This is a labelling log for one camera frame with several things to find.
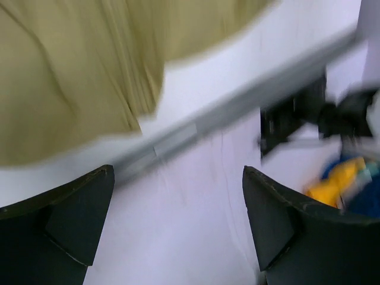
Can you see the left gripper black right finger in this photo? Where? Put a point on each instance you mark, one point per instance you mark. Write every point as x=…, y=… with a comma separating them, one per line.
x=299, y=240

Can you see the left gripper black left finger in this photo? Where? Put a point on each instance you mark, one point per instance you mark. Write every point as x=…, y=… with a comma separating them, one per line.
x=52, y=238

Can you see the olive green jacket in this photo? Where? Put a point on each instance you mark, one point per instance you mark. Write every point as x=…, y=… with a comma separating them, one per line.
x=73, y=71

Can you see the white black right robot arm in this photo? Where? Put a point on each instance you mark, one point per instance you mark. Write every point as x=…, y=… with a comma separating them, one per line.
x=347, y=118

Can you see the yellow blue object beyond table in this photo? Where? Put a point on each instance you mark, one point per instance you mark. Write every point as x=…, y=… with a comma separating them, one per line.
x=349, y=184

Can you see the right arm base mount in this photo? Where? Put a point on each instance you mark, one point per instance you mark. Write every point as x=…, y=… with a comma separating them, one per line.
x=283, y=119

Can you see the aluminium front rail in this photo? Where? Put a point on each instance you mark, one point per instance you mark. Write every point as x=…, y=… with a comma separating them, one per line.
x=267, y=92

